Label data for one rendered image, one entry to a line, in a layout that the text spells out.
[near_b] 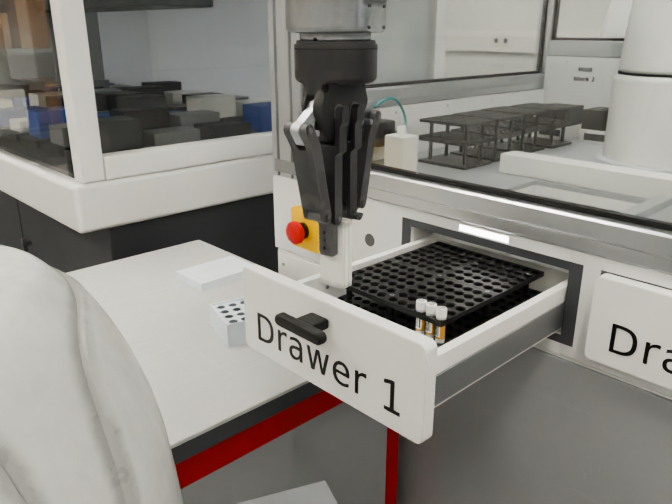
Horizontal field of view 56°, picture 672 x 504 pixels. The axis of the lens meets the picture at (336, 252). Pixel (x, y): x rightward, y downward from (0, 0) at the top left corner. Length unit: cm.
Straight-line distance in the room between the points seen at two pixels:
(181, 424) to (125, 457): 56
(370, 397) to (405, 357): 8
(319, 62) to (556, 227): 41
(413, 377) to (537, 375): 33
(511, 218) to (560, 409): 27
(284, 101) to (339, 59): 60
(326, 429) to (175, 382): 23
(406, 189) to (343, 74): 43
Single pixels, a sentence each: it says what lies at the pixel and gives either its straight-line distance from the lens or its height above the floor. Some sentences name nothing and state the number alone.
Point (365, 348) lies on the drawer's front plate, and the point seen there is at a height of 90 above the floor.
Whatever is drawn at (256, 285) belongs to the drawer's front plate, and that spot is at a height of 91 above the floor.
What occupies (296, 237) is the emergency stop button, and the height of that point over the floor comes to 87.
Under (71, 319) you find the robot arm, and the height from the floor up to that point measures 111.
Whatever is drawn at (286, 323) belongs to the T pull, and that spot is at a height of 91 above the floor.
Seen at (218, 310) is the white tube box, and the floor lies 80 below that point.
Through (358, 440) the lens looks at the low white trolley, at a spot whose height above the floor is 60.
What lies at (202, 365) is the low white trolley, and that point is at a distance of 91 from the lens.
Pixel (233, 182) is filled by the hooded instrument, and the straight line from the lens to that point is 156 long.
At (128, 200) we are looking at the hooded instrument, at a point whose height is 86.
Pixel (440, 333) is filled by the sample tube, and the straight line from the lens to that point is 72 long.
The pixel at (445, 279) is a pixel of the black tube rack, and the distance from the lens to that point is 82.
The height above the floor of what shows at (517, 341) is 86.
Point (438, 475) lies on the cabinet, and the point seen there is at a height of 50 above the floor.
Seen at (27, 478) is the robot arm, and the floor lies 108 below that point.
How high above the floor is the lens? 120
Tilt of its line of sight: 19 degrees down
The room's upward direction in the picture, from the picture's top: straight up
